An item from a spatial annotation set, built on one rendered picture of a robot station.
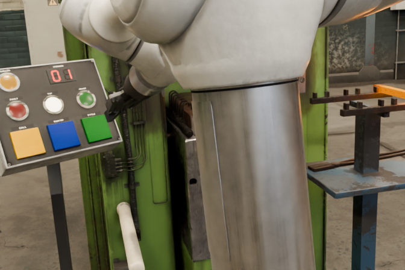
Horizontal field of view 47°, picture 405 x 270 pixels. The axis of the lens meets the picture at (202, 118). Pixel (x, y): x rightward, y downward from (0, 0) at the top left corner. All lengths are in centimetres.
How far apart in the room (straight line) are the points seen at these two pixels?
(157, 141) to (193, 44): 136
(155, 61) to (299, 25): 58
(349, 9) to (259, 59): 13
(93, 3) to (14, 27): 683
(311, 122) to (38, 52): 554
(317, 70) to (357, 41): 654
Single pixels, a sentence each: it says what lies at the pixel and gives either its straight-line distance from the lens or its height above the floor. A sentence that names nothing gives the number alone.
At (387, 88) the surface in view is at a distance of 175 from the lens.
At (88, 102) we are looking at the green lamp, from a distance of 140.
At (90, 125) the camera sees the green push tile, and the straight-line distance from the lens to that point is 137.
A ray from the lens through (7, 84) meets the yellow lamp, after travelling 136.
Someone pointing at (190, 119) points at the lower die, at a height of 97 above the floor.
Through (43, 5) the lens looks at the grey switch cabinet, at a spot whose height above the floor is 152.
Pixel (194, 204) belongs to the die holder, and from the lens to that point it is 161.
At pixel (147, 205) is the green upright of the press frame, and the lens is 179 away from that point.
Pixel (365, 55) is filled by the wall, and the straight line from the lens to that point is 850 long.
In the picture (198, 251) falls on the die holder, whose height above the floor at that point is 50.
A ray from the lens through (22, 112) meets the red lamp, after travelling 134.
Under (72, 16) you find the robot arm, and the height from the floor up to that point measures 133.
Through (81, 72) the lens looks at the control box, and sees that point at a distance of 144.
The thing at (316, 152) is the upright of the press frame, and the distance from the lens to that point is 196.
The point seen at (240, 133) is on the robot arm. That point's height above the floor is 122.
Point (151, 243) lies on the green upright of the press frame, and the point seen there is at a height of 46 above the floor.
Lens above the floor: 132
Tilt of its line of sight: 13 degrees down
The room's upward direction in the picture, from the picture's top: 3 degrees counter-clockwise
